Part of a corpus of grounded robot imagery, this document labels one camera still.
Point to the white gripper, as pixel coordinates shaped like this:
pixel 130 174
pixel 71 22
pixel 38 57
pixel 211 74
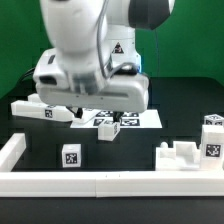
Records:
pixel 123 94

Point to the white chair seat block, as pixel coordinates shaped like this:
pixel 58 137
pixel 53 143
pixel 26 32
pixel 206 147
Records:
pixel 182 156

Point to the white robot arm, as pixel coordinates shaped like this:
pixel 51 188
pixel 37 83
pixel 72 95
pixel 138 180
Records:
pixel 78 71

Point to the white rear chair bar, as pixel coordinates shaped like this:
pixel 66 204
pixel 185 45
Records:
pixel 34 98

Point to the white long chair bar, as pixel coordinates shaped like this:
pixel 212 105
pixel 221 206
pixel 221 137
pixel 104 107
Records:
pixel 41 111

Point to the white marker sheet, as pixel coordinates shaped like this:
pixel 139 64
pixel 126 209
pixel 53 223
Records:
pixel 147 119

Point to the white tagged cube nut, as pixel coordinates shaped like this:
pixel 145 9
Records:
pixel 71 155

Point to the white tagged cube right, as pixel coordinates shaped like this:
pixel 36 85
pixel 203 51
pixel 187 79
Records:
pixel 214 119

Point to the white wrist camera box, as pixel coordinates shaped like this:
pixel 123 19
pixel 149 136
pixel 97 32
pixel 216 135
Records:
pixel 48 73

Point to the white U-shaped boundary frame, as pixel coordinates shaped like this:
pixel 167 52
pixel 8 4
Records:
pixel 100 184

